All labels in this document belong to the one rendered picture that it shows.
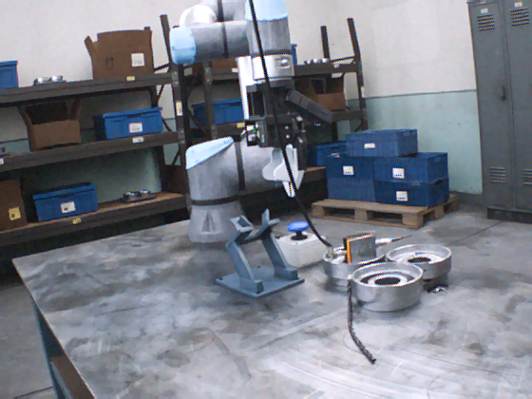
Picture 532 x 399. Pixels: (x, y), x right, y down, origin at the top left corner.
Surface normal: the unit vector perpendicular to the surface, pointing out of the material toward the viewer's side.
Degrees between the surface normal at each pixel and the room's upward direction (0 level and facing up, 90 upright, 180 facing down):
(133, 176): 90
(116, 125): 90
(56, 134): 83
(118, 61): 93
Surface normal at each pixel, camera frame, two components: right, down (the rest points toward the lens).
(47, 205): 0.51, 0.08
